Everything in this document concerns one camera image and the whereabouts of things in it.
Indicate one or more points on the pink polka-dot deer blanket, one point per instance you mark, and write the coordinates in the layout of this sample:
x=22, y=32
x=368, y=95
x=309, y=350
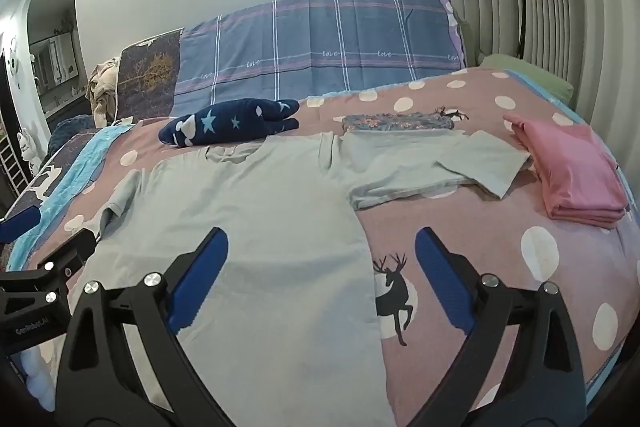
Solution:
x=475, y=232

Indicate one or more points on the dark blue fuzzy blanket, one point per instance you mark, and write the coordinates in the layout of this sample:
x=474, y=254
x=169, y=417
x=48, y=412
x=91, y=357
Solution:
x=70, y=134

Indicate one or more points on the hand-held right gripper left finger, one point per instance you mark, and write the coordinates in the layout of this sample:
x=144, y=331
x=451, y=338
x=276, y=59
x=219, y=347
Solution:
x=200, y=277

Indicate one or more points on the white cat figurine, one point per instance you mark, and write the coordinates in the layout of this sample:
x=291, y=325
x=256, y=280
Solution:
x=29, y=147

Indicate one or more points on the pale pleated curtain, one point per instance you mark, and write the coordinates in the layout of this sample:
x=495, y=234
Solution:
x=565, y=7

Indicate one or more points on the light blue patterned quilt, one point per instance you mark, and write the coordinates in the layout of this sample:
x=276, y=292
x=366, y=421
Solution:
x=75, y=157

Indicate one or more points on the tree-print pillow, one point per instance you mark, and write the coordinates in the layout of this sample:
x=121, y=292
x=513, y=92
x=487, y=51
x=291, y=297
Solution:
x=150, y=72

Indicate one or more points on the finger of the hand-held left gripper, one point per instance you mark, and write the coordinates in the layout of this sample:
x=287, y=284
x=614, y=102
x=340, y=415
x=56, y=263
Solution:
x=20, y=224
x=60, y=259

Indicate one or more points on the arched wall mirror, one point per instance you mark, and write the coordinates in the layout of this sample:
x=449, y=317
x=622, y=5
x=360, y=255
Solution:
x=50, y=47

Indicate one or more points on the folded floral cloth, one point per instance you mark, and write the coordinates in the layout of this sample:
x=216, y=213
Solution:
x=395, y=122

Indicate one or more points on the white slatted rack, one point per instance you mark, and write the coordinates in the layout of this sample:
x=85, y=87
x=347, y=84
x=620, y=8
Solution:
x=12, y=172

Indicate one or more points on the white wall ornament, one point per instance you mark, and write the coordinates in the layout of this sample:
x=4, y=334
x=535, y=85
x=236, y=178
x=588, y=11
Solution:
x=13, y=62

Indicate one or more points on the pale grey-green t-shirt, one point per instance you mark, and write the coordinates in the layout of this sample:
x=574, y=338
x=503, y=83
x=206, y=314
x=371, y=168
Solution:
x=275, y=232

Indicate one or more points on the folded pink garment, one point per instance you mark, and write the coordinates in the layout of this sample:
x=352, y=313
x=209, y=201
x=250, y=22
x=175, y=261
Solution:
x=575, y=167

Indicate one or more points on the beige clothes pile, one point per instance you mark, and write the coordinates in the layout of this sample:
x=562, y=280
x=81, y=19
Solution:
x=102, y=92

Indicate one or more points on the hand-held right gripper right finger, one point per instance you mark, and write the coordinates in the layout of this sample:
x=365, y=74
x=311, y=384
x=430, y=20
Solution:
x=440, y=277

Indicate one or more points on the green pillow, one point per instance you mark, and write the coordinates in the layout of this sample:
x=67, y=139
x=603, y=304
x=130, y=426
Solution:
x=470, y=42
x=525, y=74

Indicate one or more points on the person's left hand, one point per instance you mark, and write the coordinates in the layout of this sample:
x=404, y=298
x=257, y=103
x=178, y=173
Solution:
x=37, y=372

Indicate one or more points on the blue plaid pillow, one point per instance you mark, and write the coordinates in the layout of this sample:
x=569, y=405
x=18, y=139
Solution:
x=310, y=42

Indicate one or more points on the navy star-print garment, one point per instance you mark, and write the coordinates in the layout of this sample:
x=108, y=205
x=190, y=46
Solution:
x=220, y=122

